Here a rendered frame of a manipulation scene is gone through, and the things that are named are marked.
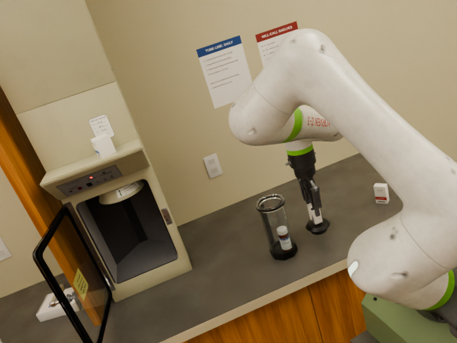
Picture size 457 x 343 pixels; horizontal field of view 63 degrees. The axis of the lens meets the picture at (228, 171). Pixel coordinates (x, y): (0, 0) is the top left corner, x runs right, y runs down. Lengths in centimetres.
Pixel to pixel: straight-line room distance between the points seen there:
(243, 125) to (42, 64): 72
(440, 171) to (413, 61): 158
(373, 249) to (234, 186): 123
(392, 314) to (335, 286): 47
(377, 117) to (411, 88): 156
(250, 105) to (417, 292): 48
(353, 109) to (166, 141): 118
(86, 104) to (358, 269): 94
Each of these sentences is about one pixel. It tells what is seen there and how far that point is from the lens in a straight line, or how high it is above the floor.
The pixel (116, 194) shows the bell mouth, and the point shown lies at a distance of 140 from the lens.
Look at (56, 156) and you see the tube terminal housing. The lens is 135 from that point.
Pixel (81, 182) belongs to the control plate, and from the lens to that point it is 129.
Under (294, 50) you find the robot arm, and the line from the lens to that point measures 76.
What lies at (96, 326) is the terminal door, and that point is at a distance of 136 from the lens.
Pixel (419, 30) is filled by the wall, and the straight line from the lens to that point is 226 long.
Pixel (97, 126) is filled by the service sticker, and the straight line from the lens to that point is 131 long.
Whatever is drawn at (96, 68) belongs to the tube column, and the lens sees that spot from 129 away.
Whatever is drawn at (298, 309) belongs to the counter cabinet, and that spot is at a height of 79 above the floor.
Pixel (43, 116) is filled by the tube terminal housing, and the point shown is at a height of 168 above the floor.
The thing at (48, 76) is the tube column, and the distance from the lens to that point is 130.
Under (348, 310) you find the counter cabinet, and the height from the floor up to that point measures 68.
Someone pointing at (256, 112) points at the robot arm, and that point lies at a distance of 79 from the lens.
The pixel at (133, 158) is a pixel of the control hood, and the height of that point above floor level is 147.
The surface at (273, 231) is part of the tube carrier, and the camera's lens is 136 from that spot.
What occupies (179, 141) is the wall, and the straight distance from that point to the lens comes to 178.
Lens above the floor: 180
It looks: 22 degrees down
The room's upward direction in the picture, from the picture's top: 18 degrees counter-clockwise
